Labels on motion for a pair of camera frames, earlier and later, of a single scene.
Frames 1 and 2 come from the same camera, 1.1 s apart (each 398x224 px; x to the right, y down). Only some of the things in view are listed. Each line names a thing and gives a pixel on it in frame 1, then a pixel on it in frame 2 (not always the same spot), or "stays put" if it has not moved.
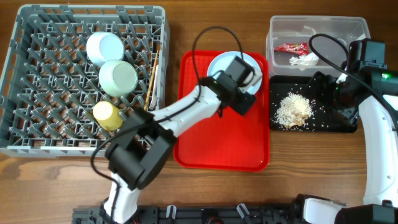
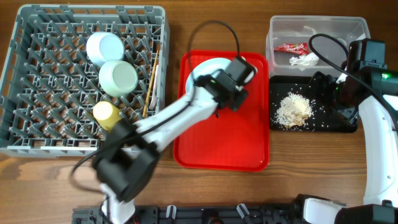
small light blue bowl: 102,46 stays put
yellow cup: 109,117 stays put
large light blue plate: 222,61 to 209,67
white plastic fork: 153,104 stays put
